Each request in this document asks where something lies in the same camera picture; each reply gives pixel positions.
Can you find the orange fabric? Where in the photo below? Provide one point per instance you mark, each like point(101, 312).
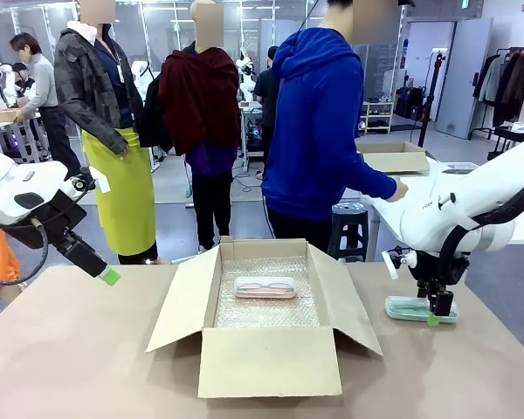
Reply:
point(0, 262)

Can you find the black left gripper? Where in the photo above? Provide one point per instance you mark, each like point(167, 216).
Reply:
point(48, 222)

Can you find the clothes rack with coats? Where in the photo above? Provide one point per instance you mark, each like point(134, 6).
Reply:
point(513, 87)

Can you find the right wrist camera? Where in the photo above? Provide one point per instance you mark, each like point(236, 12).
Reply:
point(401, 259)

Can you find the person in varsity jacket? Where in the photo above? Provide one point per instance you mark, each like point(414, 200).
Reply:
point(19, 69)

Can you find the person in black clothes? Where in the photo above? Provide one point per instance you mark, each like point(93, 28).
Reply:
point(266, 96)

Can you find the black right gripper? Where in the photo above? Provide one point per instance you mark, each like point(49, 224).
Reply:
point(430, 268)

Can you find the person's right hand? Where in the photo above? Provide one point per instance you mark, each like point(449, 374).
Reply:
point(400, 191)

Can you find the wooden shoe rack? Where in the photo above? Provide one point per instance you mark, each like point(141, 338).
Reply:
point(375, 118)

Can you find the mannequin with maroon shawl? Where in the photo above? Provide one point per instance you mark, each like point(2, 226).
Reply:
point(201, 100)

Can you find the bubble wrap sheet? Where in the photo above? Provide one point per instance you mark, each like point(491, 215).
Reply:
point(460, 167)
point(262, 314)

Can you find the black chair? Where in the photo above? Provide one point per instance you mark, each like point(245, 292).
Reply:
point(506, 135)

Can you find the person in blue hoodie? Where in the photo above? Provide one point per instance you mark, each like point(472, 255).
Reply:
point(314, 131)

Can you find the person in grey sweater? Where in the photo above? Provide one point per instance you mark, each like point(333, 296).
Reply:
point(46, 87)

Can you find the yellow apron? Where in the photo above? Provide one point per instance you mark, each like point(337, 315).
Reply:
point(122, 196)

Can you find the pink glasses case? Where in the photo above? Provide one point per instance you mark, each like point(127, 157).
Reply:
point(264, 288)

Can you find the blue sleeved right forearm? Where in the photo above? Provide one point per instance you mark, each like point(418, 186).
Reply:
point(375, 185)

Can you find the black suitcases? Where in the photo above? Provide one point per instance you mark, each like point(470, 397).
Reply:
point(408, 102)

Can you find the small brown cardboard box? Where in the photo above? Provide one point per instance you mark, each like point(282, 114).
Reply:
point(6, 116)

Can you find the black plastic stool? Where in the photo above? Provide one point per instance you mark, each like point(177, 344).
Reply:
point(351, 209)

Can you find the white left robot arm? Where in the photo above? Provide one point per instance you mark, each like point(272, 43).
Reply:
point(4, 187)

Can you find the green glasses case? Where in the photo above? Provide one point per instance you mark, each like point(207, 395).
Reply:
point(401, 307)

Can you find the black tripod stand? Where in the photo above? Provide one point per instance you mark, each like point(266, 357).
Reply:
point(428, 109)

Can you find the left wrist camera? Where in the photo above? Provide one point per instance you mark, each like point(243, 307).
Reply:
point(78, 183)

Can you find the white side table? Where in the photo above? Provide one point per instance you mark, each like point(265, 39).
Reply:
point(386, 211)

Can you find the mannequin with yellow apron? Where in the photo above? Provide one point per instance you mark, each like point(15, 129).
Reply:
point(91, 87)

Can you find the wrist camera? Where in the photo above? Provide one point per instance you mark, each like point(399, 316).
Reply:
point(78, 183)
point(401, 259)

